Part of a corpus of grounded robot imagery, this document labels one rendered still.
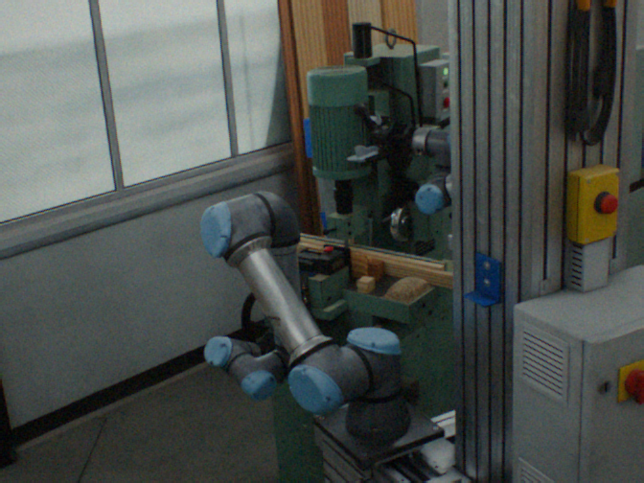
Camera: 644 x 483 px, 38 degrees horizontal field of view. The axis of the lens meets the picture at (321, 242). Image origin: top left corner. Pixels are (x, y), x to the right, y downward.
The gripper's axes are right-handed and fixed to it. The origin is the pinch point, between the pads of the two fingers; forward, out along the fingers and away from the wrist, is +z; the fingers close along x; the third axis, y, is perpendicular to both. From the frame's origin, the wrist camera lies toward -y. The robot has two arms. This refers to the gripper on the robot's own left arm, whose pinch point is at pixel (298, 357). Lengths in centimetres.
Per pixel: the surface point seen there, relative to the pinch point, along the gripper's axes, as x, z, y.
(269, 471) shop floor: -53, 75, 47
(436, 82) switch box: 6, 26, -90
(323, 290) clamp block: -1.4, 5.8, -19.8
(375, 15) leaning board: -108, 142, -158
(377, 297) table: 10.8, 14.8, -21.8
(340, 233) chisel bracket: -9.4, 18.4, -38.3
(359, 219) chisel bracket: -8, 24, -44
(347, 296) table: 0.4, 15.6, -20.2
